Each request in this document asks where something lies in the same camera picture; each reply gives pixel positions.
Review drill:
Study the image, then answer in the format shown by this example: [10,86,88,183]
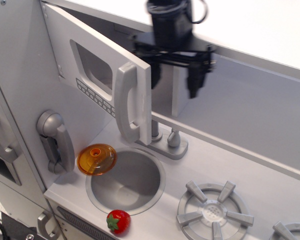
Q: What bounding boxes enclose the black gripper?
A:
[130,14,215,99]

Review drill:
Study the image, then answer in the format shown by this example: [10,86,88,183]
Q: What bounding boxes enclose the white toy microwave door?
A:
[42,2,152,145]

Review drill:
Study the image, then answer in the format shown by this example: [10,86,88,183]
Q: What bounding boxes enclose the grey oven door handle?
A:
[37,212,60,240]

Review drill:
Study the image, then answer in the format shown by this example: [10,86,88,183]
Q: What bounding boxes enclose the grey stove burner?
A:
[176,181,254,240]
[269,221,300,240]

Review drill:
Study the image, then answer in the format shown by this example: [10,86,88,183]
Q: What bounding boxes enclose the round metal sink bowl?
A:
[85,147,166,215]

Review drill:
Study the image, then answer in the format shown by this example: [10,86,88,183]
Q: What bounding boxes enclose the red plastic strawberry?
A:
[106,209,131,235]

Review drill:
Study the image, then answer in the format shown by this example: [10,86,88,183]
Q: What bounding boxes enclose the orange transparent pot lid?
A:
[77,143,118,176]

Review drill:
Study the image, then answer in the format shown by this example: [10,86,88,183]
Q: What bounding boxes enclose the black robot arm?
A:
[130,0,215,99]

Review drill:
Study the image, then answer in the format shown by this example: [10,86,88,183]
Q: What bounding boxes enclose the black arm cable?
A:
[187,0,209,25]

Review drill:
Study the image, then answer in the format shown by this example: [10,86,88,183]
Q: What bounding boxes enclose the white toy kitchen unit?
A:
[0,0,300,240]

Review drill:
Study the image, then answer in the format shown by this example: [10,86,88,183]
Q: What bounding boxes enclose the grey toy wall phone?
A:
[36,110,75,175]

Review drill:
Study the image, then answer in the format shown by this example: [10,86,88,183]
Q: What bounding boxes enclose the grey microwave door handle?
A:
[114,62,140,143]

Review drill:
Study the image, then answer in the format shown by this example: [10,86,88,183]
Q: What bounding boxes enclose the grey toy faucet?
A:
[136,120,189,160]

